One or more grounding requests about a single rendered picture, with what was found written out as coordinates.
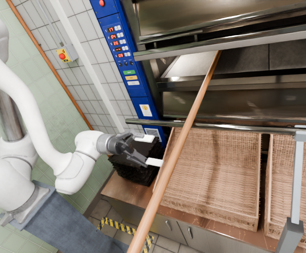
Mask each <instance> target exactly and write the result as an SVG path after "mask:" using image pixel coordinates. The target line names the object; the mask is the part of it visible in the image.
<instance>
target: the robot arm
mask: <svg viewBox="0 0 306 253"><path fill-rule="evenodd" d="M8 58H9V31H8V29H7V27H6V25H5V23H4V22H3V21H2V20H1V19H0V134H1V136H2V137H1V138H0V208H1V209H3V211H2V213H3V214H4V217H3V218H2V219H1V221H0V225H1V226H2V227H4V226H6V225H7V224H8V223H9V222H10V221H12V220H13V219H16V220H17V223H19V224H23V223H24V222H25V221H26V219H27V218H28V216H29V215H30V214H31V213H32V211H33V210H34V209H35V208H36V207H37V206H38V204H39V203H40V202H41V201H42V200H43V199H44V197H45V196H47V195H48V194H49V193H50V189H49V188H43V187H40V186H38V185H35V184H34V183H33V182H32V181H31V179H32V170H33V168H34V166H35V164H36V162H37V160H38V158H39V156H40V157H41V158H42V159H43V161H45V162H46V163H47V164H48V165H49V166H50V167H52V169H53V170H54V175H55V176H56V177H57V179H56V181H55V188H56V190H57V191H58V192H61V193H64V194H68V195H72V194H74V193H76V192H78V191H79V190H80V189H81V187H82V186H83V185H84V184H85V182H86V181H87V179H88V177H89V176H90V174H91V172H92V170H93V167H94V165H95V163H96V161H97V160H98V158H99V157H100V156H101V155H102V154H106V155H114V154H115V155H121V154H126V155H127V159H128V160H132V161H134V162H136V163H138V164H140V165H142V166H144V167H146V168H147V166H148V165H153V166H158V167H161V166H162V164H163V162H164V161H163V160H159V159H154V158H146V157H145V156H143V155H141V154H140V153H138V152H137V151H136V150H135V149H134V148H133V146H132V144H131V143H130V142H131V141H132V140H134V139H135V141H141V142H149V143H151V142H152V141H153V139H154V138H155V136H151V135H144V134H141V133H137V132H135V131H134V128H131V129H129V130H127V131H125V132H122V133H118V134H117V135H110V134H104V133H103V132H99V131H84V132H80V133H79V134H78V135H77V136H76V138H75V145H76V147H77V148H76V150H75V152H74V153H66V154H62V153H60V152H58V151H56V150H55V149H54V147H53V146H52V144H51V142H50V139H49V136H48V133H47V130H46V127H45V124H44V121H43V118H42V115H41V112H40V109H39V107H38V104H37V102H36V99H35V97H34V96H33V94H32V92H31V91H30V89H29V88H28V87H27V86H26V84H25V83H24V82H23V81H22V80H21V79H20V78H19V77H18V76H17V75H16V74H15V73H14V72H13V71H12V70H11V69H10V68H9V67H8V66H7V65H6V62H7V61H8ZM22 117H23V119H22ZM23 120H24V122H25V125H26V127H27V130H28V131H26V130H25V126H24V123H23ZM129 135H131V136H130V137H129V138H128V139H127V140H125V139H124V138H125V137H127V136H129ZM132 151H133V153H132ZM131 153H132V154H131Z"/></svg>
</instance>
